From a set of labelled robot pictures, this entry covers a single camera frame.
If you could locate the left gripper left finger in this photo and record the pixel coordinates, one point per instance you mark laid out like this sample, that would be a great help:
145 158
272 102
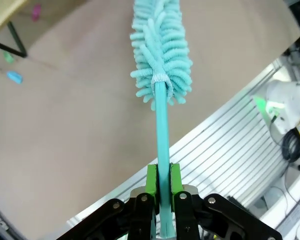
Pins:
140 215

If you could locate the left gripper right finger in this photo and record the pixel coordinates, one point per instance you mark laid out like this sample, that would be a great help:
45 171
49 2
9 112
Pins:
187 215

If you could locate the teal microfiber duster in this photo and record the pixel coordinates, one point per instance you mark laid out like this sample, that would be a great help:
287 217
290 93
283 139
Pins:
162 62

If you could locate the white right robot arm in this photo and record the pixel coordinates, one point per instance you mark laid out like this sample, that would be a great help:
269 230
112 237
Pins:
290 95

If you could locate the two-tier wooden metal shelf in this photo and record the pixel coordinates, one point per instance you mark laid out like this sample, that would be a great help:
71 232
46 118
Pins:
15 37

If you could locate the green clip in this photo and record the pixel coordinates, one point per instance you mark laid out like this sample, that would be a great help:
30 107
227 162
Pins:
8 57

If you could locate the pink clip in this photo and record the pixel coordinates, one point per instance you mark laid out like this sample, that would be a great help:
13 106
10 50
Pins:
36 11

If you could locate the aluminium profile frame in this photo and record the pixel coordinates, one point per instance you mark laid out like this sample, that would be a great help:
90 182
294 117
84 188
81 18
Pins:
227 150

